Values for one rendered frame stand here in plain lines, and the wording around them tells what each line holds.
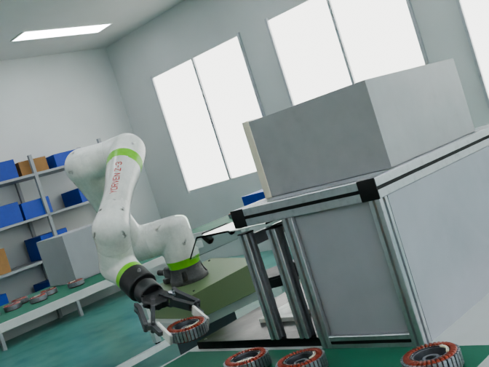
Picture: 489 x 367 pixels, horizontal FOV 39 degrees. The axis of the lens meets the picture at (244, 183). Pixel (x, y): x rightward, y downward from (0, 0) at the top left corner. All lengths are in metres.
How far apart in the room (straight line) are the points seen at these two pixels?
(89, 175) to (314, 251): 1.01
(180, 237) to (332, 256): 1.06
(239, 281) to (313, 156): 0.96
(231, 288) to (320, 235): 0.97
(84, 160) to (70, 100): 7.31
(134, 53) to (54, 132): 1.55
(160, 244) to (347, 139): 1.14
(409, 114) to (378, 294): 0.42
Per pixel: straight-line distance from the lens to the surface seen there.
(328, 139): 1.61
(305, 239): 1.60
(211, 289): 2.44
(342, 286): 1.58
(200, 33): 8.74
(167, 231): 2.53
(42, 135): 9.29
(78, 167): 2.35
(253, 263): 1.74
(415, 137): 1.65
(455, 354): 1.33
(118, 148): 2.26
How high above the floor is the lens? 1.24
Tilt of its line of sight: 2 degrees down
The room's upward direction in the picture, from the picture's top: 18 degrees counter-clockwise
